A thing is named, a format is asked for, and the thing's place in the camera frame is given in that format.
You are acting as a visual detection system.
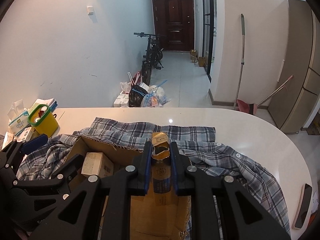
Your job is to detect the white tissue pack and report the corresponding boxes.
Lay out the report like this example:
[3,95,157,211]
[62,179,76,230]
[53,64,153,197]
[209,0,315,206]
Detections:
[8,99,29,136]

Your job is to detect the open cardboard box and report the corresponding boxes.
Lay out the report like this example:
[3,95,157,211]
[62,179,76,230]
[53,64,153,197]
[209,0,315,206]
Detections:
[68,136,191,239]

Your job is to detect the black smartphone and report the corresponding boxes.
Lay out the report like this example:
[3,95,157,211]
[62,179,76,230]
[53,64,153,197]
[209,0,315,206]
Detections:
[292,184,312,229]

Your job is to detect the black bicycle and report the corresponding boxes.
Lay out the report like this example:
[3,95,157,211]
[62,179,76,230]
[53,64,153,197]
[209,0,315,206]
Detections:
[133,32,164,86]

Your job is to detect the gold blue small box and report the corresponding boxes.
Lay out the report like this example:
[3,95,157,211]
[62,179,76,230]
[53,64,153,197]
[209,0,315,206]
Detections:
[151,132,178,206]

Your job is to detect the grey mop handle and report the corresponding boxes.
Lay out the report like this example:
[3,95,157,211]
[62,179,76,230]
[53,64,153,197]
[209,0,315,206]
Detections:
[233,13,246,110]

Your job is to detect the yellow bin green rim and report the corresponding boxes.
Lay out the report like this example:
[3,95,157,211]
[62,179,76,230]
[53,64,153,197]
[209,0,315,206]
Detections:
[28,104,59,137]

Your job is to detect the white printed carton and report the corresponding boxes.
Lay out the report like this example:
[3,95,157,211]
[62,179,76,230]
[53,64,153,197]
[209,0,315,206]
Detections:
[81,152,114,178]

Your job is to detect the white blue flat box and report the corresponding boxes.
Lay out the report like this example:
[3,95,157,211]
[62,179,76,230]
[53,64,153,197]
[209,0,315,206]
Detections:
[15,127,35,142]

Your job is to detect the blue plaid shirt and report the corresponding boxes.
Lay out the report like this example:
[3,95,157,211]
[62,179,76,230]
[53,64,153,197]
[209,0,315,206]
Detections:
[17,118,290,232]

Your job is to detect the red dustpan with handle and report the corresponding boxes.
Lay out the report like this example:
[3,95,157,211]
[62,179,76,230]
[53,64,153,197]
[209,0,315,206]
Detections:
[236,74,294,116]

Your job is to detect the black framed glass door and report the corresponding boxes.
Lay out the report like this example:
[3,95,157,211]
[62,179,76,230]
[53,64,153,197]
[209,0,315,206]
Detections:
[202,0,216,82]

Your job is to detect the clear blue-tied garbage bag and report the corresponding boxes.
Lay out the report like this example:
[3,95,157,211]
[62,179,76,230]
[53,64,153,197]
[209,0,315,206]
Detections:
[140,80,171,107]

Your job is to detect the black garbage bag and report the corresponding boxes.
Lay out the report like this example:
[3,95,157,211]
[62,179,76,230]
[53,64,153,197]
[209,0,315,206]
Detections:
[129,85,147,107]

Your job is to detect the white wall switch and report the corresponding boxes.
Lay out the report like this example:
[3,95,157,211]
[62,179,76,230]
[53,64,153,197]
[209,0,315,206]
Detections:
[87,6,94,15]

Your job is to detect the beige refrigerator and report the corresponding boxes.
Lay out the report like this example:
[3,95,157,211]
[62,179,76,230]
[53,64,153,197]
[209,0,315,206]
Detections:
[268,0,319,133]

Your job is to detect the dark brown entrance door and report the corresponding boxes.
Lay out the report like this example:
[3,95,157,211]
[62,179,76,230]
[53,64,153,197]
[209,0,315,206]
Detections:
[152,0,195,51]

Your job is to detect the cardboard boxes on floor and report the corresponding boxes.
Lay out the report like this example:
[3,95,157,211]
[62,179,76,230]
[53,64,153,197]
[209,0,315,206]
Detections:
[190,50,206,67]

